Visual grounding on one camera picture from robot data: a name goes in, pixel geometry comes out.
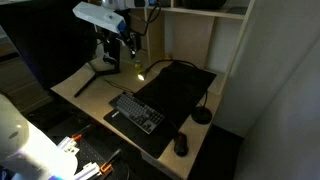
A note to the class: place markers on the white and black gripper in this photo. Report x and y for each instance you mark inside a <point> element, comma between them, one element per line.
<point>132,39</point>

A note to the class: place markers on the small grey object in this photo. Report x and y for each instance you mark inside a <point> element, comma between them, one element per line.
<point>201,115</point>

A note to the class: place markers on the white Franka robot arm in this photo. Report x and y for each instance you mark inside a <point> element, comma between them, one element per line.
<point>96,15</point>

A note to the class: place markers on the small yellow green bottle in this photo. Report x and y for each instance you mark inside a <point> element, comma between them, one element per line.
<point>138,66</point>

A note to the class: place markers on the large black desk mat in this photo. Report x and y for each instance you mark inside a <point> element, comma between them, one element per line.
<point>180,88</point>

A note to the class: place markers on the grey mechanical keyboard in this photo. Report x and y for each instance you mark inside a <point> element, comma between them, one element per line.
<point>138,111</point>

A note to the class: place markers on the light wooden desk hutch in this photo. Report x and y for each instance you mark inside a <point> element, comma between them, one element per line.
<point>195,33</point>

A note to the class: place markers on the black computer monitor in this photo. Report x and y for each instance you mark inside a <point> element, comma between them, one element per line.
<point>50,46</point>

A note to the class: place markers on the black rounded shelf object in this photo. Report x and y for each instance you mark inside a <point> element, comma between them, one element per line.
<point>203,4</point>

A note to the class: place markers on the black computer mouse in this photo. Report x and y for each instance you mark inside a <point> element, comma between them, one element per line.
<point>181,145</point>

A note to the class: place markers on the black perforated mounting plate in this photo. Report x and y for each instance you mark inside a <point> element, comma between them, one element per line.
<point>88,153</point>

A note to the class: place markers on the white aluminium profile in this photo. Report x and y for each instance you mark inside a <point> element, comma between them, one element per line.
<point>87,170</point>
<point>68,146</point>

